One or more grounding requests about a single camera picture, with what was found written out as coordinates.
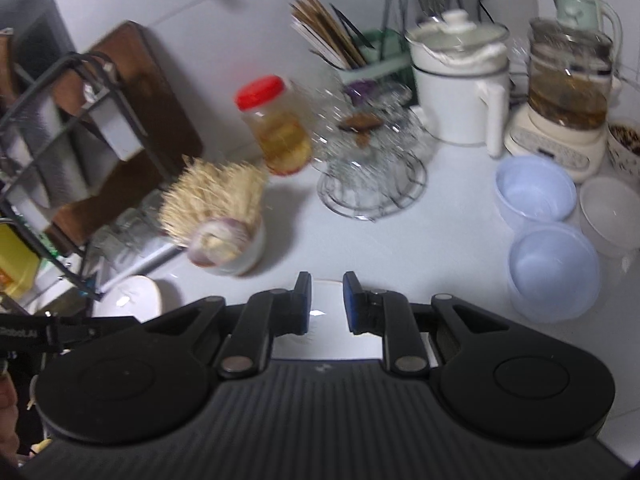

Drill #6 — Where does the large pale blue plastic bowl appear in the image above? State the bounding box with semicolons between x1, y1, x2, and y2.
506;223;601;324

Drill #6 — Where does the person's left hand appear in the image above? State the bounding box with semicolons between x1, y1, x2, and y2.
0;373;20;466

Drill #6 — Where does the yellow sponge box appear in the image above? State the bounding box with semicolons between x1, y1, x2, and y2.
0;224;40;300

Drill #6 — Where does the bowl with onion and garlic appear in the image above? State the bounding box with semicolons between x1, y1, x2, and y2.
186;218;266;276

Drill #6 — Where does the white drip tray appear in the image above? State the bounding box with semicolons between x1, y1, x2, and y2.
92;275;163;323

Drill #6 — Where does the upturned glass cup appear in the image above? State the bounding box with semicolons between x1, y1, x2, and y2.
91;208;160;272

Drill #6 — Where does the black metal knife rack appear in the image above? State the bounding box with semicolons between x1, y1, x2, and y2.
1;52;175;300

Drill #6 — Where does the small pale blue plastic bowl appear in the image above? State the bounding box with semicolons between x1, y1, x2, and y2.
494;155;577;231

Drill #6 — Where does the red-lidded plastic jar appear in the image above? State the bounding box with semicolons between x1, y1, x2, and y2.
234;75;312;177

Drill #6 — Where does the cleaver knife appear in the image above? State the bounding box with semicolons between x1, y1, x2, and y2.
89;90;143;162

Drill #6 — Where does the white ceramic bowl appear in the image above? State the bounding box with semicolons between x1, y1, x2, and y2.
579;176;640;258

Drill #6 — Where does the white electric cooking pot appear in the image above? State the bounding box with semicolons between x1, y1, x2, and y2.
406;10;510;158

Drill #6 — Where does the green chopstick holder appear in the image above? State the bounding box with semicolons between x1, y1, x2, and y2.
335;29;416;102

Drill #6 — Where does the wooden cutting board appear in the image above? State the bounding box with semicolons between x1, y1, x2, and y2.
53;21;204;246

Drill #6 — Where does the bundle of wooden chopsticks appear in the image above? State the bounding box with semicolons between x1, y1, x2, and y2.
291;0;368;70

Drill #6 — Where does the patterned bowl with spices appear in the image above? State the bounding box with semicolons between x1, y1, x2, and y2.
608;118;640;181

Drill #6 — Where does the glass health kettle with base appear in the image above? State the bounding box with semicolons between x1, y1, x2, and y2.
504;18;613;183

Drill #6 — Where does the mint green electric kettle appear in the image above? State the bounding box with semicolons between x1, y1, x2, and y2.
553;0;623;55

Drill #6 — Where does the wire cup rack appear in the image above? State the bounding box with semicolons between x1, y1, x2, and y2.
311;81;435;221

